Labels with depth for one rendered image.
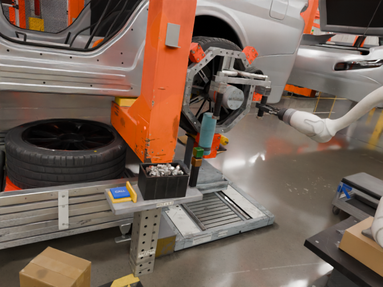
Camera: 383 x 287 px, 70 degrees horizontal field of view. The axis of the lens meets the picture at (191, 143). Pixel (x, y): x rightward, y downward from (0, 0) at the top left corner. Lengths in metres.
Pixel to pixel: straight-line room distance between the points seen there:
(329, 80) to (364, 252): 2.85
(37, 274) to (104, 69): 1.08
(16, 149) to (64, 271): 0.65
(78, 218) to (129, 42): 1.03
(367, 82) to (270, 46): 1.96
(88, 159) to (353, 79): 3.34
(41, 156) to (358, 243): 1.56
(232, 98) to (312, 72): 2.64
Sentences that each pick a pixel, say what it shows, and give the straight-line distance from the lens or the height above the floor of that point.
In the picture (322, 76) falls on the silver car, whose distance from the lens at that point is 4.11.
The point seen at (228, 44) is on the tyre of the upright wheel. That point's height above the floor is 1.15.
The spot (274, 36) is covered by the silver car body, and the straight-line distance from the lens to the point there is 2.36.
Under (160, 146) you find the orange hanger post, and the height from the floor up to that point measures 0.62.
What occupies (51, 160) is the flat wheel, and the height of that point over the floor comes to 0.48.
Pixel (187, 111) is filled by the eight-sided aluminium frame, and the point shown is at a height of 0.73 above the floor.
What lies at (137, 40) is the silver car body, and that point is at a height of 1.08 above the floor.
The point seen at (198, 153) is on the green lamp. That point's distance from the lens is 1.29.
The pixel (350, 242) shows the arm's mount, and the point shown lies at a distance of 1.57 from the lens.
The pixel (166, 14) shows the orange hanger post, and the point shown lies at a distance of 1.25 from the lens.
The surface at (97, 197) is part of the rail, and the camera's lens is 1.48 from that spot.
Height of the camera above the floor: 1.12
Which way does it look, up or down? 20 degrees down
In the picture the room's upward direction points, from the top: 10 degrees clockwise
